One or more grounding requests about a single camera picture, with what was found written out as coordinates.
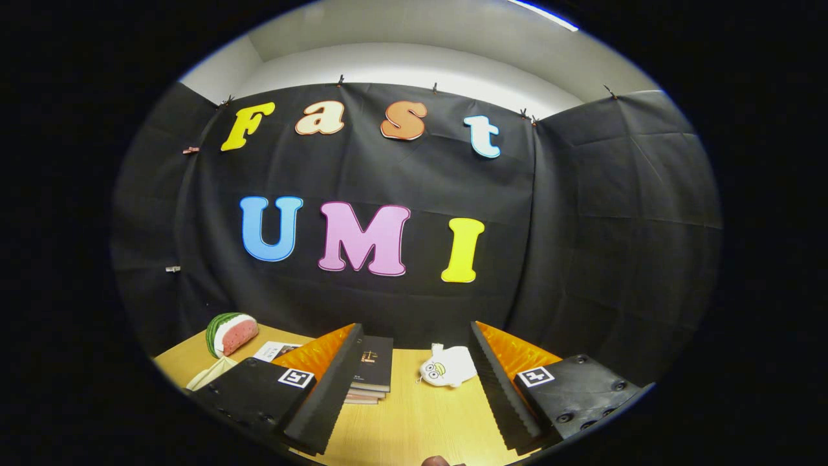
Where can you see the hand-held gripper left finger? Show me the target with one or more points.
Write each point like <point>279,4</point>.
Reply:
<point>326,401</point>

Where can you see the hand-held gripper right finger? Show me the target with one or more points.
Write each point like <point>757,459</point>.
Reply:
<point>498,395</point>

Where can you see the beige fabric storage box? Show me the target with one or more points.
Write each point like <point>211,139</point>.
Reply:
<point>210,374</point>

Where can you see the reddish cover book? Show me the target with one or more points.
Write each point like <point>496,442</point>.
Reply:
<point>361,400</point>

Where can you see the pale spine book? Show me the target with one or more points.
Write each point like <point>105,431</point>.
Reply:
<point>369,392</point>

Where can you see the white plush toy with eyes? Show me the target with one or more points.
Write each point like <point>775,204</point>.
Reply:
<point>449,367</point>

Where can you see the dark cover book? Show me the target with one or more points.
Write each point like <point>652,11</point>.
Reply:
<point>375,362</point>

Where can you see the white portrait cover book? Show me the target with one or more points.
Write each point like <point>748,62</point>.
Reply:
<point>272,351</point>

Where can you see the watermelon slice plush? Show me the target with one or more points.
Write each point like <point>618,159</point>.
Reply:
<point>234,335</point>

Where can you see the black backdrop cloth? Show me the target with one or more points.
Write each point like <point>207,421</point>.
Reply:
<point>388,175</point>

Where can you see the row of small cloth clips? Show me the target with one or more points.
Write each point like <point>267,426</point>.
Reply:
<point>191,149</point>

